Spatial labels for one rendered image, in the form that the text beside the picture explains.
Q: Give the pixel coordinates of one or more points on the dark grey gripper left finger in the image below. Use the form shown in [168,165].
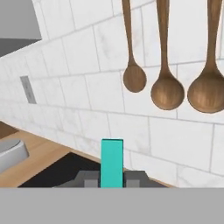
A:
[87,179]

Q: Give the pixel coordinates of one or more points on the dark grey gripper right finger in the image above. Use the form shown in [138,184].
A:
[135,178]

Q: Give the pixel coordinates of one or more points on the teal spatula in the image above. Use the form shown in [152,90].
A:
[112,163]

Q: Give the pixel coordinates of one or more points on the black hob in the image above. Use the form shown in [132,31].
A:
[62,172]

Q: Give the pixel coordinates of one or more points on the medium wooden spoon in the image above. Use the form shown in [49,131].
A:
[166,87]

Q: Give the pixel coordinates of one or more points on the small wooden spoon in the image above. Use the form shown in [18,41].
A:
[133,74]

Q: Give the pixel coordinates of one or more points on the large wooden spoon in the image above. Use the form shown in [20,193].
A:
[207,90]

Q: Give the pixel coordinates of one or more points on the grey range hood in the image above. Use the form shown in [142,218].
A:
[17,23]

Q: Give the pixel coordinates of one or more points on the grey wall socket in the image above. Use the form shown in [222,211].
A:
[28,89]

